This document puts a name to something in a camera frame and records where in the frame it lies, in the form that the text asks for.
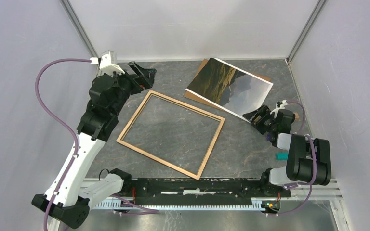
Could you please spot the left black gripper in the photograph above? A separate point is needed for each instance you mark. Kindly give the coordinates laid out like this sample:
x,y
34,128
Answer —
x,y
144,76

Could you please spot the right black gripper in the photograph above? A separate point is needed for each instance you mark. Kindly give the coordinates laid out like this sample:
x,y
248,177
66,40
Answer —
x,y
263,111

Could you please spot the landscape photo print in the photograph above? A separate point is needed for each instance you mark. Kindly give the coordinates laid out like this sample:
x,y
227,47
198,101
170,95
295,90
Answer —
x,y
226,86

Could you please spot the wooden picture frame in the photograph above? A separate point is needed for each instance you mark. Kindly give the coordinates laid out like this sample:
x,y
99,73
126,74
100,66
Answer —
x,y
181,104

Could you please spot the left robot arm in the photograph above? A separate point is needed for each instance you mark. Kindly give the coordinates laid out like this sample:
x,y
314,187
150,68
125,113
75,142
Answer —
x,y
65,201

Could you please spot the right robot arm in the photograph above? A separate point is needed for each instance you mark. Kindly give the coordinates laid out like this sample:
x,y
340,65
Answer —
x,y
308,160

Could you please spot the teal block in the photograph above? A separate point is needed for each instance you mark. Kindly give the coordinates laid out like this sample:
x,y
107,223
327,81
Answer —
x,y
282,156

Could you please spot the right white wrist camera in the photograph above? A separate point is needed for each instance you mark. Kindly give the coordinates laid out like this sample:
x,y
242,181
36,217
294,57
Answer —
x,y
279,105

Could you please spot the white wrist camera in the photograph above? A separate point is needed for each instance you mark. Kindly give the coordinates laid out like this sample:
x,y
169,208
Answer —
x,y
279,105
106,64

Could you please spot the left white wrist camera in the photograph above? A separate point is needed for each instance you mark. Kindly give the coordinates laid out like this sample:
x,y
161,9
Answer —
x,y
106,64

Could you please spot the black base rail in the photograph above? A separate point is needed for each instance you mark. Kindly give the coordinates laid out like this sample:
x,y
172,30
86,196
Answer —
x,y
205,191

